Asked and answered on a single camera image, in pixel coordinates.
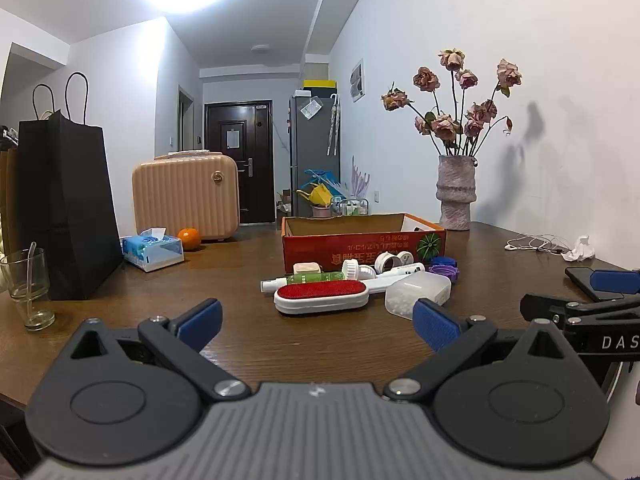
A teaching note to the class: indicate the green bottle with white cap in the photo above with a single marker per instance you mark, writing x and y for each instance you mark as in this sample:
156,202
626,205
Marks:
315,277

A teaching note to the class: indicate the white earphones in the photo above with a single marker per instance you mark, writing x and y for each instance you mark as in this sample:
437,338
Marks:
535,243

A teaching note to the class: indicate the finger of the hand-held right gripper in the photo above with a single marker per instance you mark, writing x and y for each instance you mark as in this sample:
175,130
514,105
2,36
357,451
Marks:
615,281
540,306

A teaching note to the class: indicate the clear straw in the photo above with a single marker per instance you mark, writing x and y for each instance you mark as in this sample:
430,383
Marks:
30,265

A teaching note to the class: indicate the purple ribbed lid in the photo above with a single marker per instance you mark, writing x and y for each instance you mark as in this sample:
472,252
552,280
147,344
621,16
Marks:
445,272

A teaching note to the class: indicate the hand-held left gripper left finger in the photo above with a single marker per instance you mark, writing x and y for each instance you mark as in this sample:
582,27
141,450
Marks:
200,322

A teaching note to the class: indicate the dark entrance door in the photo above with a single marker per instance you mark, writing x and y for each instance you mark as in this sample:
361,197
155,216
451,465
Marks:
250,185

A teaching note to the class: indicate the blue tissue box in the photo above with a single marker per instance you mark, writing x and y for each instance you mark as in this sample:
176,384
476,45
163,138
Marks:
150,252

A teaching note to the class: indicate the dried pink roses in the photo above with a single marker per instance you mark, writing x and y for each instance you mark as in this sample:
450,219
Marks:
445,125

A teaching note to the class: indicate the hanging white umbrellas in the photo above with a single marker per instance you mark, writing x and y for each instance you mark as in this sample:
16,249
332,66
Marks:
333,125

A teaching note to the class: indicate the paper note on refrigerator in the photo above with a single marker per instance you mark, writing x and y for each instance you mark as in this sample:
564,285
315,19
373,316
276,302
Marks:
310,109

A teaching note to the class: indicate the grey refrigerator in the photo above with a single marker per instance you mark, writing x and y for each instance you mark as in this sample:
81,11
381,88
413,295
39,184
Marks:
312,150

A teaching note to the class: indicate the pink ribbed suitcase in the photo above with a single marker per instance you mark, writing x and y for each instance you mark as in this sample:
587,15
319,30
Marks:
185,195

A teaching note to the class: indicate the red and white lint brush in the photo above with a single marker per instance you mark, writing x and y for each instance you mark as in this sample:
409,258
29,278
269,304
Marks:
320,292

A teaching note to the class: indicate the yellow box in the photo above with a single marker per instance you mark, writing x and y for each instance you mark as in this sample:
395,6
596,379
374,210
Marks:
319,83

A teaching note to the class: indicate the black paper bag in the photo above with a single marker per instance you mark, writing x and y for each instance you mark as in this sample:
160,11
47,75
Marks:
65,210

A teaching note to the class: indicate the round ceiling lamp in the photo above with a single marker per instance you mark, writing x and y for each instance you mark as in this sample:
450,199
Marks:
260,48

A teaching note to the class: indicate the red cardboard box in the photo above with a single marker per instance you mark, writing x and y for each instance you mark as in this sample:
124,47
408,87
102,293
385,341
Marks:
320,250

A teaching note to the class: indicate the grey textured vase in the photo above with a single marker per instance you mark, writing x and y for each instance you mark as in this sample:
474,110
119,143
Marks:
455,195

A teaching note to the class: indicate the white labelled bottle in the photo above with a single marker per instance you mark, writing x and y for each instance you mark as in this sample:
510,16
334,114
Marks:
400,270

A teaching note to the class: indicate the white ribbed cap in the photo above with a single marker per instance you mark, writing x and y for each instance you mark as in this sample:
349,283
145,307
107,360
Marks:
352,269

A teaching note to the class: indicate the orange fruit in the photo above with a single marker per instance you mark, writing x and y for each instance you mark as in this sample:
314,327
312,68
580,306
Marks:
189,239

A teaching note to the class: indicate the clear drinking glass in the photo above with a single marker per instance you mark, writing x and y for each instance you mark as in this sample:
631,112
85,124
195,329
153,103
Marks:
30,305

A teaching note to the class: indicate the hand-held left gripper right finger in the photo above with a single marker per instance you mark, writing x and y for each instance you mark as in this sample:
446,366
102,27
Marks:
435,325

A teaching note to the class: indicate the beige plug adapter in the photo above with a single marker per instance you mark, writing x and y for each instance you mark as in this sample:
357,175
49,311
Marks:
306,267

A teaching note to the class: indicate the wall picture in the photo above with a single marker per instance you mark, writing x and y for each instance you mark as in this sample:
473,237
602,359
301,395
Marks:
357,80

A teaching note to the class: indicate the crumpled white tissue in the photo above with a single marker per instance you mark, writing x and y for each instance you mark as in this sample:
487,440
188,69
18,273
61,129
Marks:
580,250

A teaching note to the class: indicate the pink flower pot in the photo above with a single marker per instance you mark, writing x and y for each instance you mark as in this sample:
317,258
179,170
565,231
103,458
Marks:
321,211

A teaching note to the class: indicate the small white cap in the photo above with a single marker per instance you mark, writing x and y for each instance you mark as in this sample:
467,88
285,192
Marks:
407,259

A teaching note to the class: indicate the translucent plastic box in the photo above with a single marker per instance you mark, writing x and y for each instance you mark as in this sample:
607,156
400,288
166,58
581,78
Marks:
417,292

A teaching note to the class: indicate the yellow watering can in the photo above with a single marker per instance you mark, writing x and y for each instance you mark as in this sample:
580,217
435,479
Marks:
320,195

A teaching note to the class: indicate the blue bottle cap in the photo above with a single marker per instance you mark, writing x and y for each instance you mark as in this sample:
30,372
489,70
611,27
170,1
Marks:
444,261

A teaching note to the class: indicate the purple decorative branches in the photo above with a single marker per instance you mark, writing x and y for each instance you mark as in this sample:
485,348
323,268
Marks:
359,182

